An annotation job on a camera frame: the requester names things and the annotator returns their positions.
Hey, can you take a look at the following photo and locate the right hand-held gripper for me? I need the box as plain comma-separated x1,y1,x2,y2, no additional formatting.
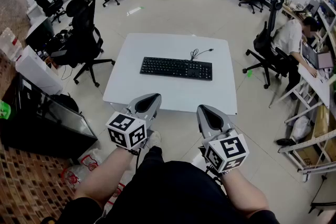
196,104,250,174

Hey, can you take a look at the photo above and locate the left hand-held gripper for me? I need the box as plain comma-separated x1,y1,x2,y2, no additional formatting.
106,93,162,151

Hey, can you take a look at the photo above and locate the black keyboard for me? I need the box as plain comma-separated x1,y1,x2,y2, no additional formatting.
139,56,213,81

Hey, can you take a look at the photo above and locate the person's left forearm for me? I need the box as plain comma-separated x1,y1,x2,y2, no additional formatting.
74,145,136,208

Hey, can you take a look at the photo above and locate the person's right forearm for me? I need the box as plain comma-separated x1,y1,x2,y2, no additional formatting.
219,167,270,218

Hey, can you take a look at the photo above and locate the person's white shoe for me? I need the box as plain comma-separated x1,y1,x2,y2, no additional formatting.
146,130,162,150

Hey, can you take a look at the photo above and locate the black shoe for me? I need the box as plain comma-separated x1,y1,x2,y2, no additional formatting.
276,137,297,147

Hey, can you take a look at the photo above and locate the red printed plastic bag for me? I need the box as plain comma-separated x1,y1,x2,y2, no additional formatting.
61,164,88,190
78,148,103,172

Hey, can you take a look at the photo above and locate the person's black clothing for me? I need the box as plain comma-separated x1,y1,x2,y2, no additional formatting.
56,145,280,224

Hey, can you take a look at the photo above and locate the white plastic bag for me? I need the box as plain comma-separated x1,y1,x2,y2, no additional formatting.
290,115,312,141

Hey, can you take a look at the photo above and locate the black headrest office chair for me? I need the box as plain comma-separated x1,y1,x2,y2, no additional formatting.
242,0,292,90

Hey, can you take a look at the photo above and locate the black mesh office chair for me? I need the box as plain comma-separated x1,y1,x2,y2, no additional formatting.
50,0,117,88

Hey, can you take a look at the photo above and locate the black glass display case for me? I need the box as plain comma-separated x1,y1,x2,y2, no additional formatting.
0,72,99,160

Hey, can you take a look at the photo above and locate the white slatted desk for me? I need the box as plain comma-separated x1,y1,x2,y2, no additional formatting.
268,60,336,124

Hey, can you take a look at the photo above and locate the cardboard box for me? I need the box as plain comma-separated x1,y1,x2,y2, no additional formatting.
313,105,336,163

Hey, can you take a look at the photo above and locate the white cabinet box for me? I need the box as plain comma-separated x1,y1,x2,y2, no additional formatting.
15,45,64,96

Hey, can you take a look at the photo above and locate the open laptop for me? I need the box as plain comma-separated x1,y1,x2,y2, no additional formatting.
301,43,334,70

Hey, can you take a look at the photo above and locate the black tripod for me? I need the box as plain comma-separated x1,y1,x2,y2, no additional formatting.
308,175,336,216

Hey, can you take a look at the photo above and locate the green plastic object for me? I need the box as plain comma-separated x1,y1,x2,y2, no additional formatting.
0,100,12,121

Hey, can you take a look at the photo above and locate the clear plastic container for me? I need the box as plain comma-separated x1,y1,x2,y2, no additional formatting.
0,27,24,61

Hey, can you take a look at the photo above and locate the white shelf rack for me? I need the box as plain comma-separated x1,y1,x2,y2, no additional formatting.
277,0,336,183

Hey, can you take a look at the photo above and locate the black cable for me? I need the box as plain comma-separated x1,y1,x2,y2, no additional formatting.
190,48,214,62

